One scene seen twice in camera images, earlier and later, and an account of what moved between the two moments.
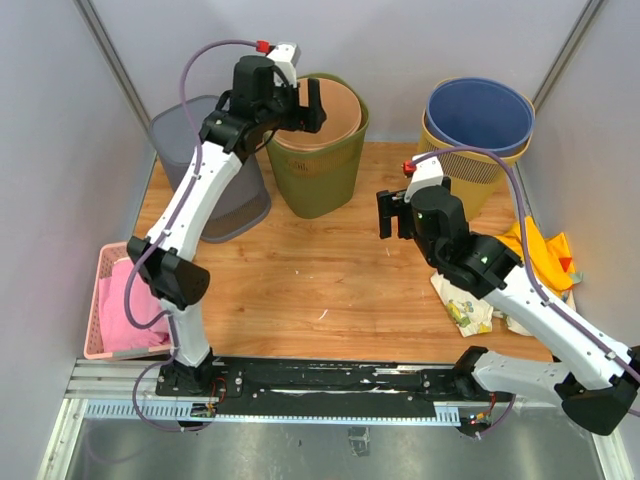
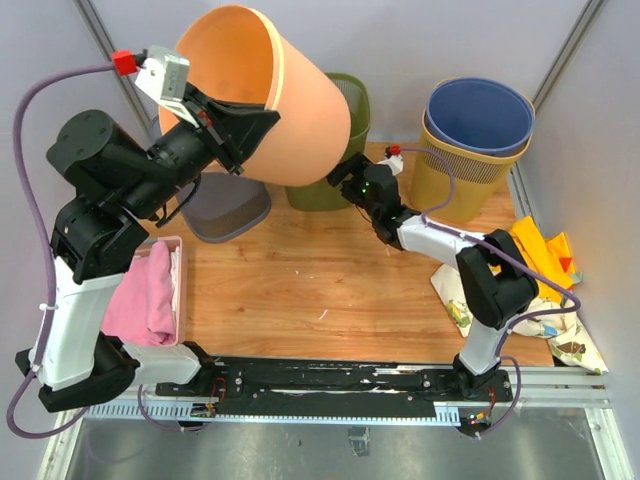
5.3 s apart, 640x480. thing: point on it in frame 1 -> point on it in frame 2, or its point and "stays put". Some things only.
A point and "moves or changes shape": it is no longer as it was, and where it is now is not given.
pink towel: (116, 333) stays put
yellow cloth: (551, 257) stays put
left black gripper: (310, 118) -> (245, 128)
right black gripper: (392, 203) -> (355, 165)
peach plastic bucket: (343, 118) moves or changes shape
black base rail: (326, 387) stays put
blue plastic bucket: (484, 113) stays put
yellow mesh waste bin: (479, 176) stays put
